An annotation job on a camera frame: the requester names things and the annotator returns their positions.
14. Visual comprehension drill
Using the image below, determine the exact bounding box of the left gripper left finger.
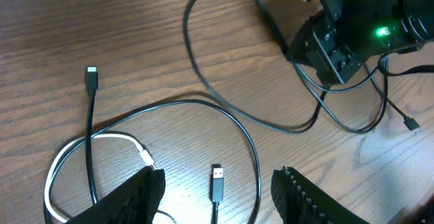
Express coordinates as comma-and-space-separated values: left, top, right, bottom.
69, 166, 165, 224

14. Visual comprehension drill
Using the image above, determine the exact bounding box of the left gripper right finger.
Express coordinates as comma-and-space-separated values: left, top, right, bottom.
271, 166, 368, 224

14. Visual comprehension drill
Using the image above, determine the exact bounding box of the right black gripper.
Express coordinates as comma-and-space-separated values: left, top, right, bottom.
285, 0, 407, 84

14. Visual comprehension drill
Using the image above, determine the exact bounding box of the white cable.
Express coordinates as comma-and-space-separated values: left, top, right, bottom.
43, 132, 157, 223

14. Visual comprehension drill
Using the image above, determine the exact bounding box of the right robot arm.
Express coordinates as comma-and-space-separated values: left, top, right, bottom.
285, 0, 433, 85

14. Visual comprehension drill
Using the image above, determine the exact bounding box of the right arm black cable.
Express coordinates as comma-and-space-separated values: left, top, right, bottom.
376, 52, 434, 79

